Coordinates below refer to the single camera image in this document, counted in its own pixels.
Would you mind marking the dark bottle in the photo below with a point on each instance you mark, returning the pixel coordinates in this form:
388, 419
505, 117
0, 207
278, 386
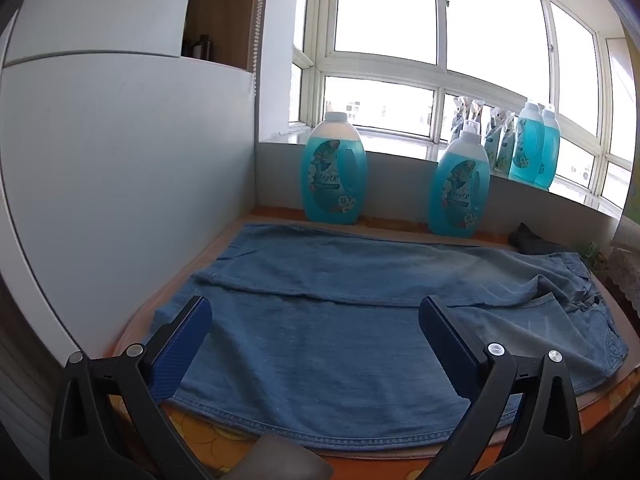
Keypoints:
202, 47

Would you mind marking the white wardrobe cabinet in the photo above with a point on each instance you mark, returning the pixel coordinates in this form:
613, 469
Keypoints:
125, 160

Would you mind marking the white lace cloth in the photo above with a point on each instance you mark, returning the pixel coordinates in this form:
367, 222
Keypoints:
625, 270

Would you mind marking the pink mat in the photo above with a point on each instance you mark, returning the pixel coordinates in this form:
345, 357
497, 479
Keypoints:
200, 255

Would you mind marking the blue denim pants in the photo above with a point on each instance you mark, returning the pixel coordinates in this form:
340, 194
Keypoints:
320, 340

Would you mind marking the yellow scroll painting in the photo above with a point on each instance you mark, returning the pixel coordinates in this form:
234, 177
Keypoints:
634, 180

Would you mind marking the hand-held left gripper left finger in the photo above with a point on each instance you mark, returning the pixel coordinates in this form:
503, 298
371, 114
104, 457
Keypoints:
182, 340

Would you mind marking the small green box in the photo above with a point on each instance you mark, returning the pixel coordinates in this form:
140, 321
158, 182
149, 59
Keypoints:
595, 257

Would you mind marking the dark folded pants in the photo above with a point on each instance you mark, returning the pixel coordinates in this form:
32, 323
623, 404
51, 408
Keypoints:
532, 242

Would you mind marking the white window frame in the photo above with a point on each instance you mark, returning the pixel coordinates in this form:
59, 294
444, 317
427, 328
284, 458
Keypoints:
380, 67

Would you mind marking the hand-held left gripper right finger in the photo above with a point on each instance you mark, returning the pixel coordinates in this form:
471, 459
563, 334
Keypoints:
447, 340

